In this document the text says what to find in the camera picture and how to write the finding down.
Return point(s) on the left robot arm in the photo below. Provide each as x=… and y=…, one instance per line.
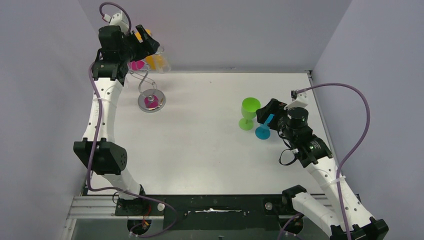
x=97, y=150

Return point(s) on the green wine glass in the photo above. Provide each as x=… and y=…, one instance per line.
x=248, y=110

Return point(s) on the orange wine glass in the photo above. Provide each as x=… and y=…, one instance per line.
x=149, y=62

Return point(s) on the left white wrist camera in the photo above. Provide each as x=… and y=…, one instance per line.
x=118, y=19

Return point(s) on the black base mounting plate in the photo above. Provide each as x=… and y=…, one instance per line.
x=209, y=212

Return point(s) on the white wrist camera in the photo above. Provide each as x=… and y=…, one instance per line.
x=118, y=19
x=298, y=100

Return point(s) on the blue wine glass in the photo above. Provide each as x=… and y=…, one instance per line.
x=263, y=132

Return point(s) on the clear wine glass right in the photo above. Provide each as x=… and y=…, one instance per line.
x=161, y=63

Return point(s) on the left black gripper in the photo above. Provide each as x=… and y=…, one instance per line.
x=145, y=43

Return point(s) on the chrome wire glass rack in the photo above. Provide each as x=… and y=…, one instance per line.
x=150, y=99

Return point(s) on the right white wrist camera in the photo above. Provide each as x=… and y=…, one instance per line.
x=298, y=100

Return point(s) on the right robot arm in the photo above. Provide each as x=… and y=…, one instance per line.
x=348, y=219

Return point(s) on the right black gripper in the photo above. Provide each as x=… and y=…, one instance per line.
x=274, y=112

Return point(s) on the pink wine glass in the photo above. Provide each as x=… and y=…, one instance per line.
x=136, y=65

